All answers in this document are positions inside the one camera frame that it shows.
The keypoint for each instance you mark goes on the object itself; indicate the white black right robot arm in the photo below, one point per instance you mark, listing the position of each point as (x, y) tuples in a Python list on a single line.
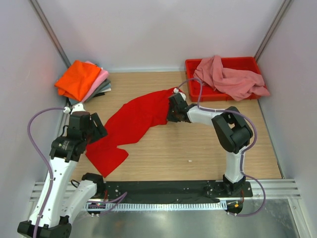
[(232, 130)]

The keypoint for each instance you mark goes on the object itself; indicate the teal folded t shirt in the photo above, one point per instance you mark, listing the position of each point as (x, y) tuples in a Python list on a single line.
[(74, 101)]

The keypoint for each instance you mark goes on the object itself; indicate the pink folded t shirt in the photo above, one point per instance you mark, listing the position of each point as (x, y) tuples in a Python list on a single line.
[(102, 76)]

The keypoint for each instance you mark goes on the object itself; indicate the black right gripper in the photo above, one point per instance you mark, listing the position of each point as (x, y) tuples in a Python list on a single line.
[(169, 117)]

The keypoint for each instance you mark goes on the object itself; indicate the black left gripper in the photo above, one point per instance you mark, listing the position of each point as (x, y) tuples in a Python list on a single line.
[(100, 131)]

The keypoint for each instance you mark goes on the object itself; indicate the left corner aluminium post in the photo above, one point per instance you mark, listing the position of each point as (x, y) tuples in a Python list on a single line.
[(49, 30)]

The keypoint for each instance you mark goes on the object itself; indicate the dusty pink crumpled t shirt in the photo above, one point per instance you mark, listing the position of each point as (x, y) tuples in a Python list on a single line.
[(239, 84)]

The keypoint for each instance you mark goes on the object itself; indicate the black folded t shirt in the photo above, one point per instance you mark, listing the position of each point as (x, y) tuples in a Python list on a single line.
[(99, 94)]

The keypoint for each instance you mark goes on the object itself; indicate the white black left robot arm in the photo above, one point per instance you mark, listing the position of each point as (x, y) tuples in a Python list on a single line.
[(54, 215)]

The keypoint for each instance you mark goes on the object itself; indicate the red plastic bin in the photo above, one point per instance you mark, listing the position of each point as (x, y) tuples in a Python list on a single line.
[(206, 93)]

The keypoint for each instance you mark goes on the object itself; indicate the red t shirt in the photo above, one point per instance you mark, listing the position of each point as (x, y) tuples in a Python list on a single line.
[(127, 126)]

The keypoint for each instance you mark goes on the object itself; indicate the aluminium frame rail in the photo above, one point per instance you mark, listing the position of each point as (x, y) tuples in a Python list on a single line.
[(271, 189)]

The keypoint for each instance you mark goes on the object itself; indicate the corner aluminium post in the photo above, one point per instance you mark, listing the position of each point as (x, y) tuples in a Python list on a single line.
[(49, 30), (281, 13)]

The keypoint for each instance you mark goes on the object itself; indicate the orange folded t shirt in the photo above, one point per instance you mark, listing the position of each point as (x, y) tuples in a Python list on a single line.
[(77, 80)]

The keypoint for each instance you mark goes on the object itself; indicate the right corner aluminium post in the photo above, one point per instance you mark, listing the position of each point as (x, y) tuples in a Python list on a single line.
[(281, 13)]

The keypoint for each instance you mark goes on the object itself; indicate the white slotted cable duct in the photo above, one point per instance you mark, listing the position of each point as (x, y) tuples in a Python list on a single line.
[(126, 207)]

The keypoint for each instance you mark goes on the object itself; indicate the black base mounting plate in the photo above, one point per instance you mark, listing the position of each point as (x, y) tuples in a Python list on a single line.
[(170, 192)]

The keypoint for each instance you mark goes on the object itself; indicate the grey folded t shirt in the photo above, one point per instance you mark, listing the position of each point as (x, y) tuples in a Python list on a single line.
[(103, 86)]

